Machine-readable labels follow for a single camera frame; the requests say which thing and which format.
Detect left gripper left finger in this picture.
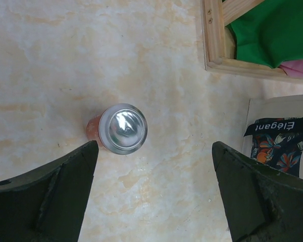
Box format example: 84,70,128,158
0,141,98,241

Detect red Coke can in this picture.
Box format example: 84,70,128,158
86,103,148,155

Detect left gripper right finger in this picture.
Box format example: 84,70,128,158
212,142,303,241

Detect pink shirt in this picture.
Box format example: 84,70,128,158
279,59,303,79

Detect wooden clothes rack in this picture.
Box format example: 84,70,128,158
200,0,303,84

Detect green tank top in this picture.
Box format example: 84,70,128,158
228,0,303,68

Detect beige canvas tote bag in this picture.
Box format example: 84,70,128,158
242,95,303,179

